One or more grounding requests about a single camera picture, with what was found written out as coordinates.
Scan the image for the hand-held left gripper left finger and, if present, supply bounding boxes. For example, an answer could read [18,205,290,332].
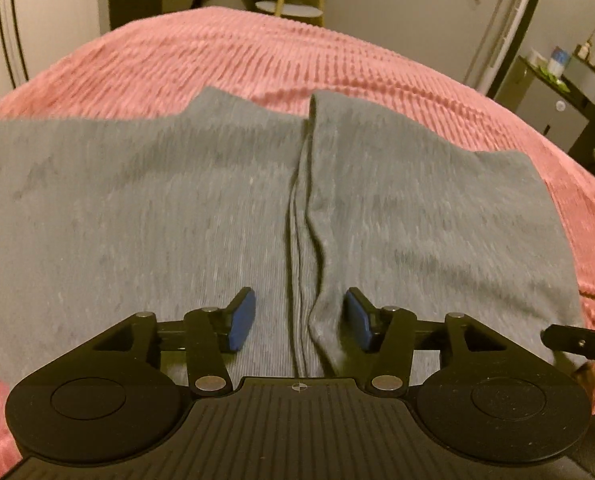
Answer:
[90,287,257,397]

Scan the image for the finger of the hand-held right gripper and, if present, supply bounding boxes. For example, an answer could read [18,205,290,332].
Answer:
[539,323,595,362]

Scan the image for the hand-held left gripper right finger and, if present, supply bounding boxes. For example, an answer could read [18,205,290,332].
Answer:
[345,287,514,397]

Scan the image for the grey pants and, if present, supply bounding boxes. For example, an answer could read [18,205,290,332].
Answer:
[0,86,586,387]

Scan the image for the grey small cabinet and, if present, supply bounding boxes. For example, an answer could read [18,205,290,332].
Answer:
[494,55,591,154]

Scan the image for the green leafy item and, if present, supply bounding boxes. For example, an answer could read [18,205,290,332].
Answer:
[536,67,569,92]

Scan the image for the pink ribbed blanket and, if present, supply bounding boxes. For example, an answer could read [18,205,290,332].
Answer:
[0,6,595,467]

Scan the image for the white blue canister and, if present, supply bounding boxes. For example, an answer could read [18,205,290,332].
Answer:
[548,45,571,79]

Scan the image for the white tall appliance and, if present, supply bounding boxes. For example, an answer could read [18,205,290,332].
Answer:
[463,0,544,97]

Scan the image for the white black-striped wardrobe door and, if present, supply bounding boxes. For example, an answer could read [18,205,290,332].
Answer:
[0,0,104,97]

